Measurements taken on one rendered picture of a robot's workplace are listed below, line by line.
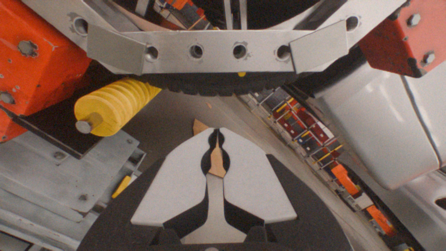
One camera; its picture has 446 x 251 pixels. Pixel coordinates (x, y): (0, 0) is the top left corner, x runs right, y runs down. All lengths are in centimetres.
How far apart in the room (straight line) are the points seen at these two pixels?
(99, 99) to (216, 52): 15
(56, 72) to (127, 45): 10
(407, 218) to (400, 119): 187
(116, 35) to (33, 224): 45
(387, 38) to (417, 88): 29
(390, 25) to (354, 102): 24
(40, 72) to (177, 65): 14
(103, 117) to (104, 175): 33
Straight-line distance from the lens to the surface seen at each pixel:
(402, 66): 29
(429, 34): 28
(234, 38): 19
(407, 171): 72
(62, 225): 59
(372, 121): 52
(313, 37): 20
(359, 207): 881
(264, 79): 28
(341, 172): 428
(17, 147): 58
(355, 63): 46
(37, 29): 25
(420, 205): 237
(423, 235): 238
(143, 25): 29
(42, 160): 56
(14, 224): 59
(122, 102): 26
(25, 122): 31
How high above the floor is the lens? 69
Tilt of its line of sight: 19 degrees down
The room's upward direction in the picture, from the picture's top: 48 degrees clockwise
